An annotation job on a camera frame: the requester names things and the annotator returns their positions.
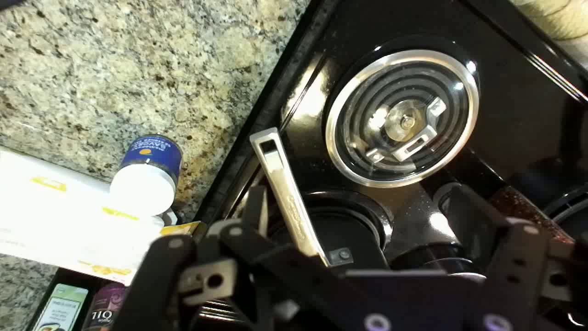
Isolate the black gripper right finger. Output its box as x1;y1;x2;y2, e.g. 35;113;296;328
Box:
434;179;557;331

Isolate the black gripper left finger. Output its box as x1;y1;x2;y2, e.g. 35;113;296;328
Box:
112;181;377;331

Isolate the glass pot lid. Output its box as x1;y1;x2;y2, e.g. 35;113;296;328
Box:
323;47;483;189

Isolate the purple label oil bottle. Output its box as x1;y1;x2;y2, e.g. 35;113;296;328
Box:
81;281;130;331

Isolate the green label packet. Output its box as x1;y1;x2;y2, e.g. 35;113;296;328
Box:
33;281;90;331

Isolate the blue jar with white lid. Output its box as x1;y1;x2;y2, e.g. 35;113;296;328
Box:
108;134;184;216

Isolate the dark labelled box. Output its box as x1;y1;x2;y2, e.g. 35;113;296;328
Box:
24;266;134;331

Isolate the black electric stove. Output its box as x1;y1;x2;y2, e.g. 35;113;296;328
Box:
195;0;588;331

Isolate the black pot with silver handle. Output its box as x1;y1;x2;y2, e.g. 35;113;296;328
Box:
246;124;397;271

